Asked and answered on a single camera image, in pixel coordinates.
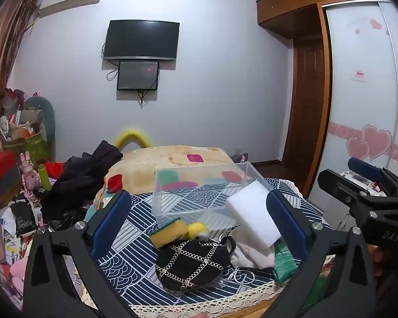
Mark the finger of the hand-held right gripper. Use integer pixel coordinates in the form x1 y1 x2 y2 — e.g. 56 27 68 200
317 169 380 207
348 157 398 188

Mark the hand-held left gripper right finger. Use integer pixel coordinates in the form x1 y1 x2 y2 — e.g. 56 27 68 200
266 189 377 318

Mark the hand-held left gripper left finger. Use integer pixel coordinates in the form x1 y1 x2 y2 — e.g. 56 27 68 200
23 189 136 318

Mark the white foam sponge block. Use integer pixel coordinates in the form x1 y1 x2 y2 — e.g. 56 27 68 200
226 177 282 248

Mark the clear plastic storage box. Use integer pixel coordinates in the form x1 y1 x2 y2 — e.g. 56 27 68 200
152 161 274 231

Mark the blue white patterned bedspread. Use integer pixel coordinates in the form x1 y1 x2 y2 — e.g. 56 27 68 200
83 177 332 305

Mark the green cloth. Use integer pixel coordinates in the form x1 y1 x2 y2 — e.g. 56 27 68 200
272 242 301 282

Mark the white cloth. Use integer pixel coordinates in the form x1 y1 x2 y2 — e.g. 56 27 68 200
232 227 274 269

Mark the black clothes pile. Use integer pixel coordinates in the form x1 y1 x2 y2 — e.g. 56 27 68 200
41 140 124 223

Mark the yellow green scrub sponge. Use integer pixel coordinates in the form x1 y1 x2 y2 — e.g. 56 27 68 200
149 220 188 248

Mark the beige patterned blanket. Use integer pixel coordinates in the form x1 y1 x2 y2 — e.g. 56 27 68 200
93 145 250 213

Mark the red cloth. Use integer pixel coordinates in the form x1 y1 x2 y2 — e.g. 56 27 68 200
46 162 66 179

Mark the green bottle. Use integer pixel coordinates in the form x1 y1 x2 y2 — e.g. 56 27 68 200
37 163 52 191

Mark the black printed bag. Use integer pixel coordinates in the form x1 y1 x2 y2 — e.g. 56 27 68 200
11 202 39 238

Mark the yellow plush ball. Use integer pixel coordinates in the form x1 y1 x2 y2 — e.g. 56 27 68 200
187 223 209 240

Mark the yellow foam tube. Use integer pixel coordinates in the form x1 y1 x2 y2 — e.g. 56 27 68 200
114 128 152 149

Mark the brown wooden door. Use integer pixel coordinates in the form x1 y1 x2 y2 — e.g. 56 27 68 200
281 36 326 170

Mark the pink rabbit toy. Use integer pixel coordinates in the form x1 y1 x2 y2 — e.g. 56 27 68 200
20 152 42 200

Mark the wooden wardrobe with heart doors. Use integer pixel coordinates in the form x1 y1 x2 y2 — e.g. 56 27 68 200
256 0 398 206

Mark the green gift bag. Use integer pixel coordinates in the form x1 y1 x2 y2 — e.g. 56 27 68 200
23 132 50 164

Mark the grey curved cushion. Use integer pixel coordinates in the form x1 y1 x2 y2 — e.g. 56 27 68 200
24 97 56 150

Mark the lace-edged beige cloth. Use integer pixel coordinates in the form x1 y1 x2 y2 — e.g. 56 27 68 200
128 270 322 318

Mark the red box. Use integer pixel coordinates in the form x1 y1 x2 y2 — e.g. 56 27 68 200
0 151 17 181

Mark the brown striped curtain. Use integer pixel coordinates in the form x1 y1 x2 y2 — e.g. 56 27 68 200
0 0 42 160

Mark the black chain-pattern bag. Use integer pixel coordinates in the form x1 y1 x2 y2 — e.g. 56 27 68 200
155 237 237 291

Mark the small black wall monitor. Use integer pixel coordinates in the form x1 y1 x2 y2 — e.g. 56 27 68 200
117 60 160 91

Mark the black wall television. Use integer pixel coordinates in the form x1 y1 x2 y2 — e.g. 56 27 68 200
103 20 180 62

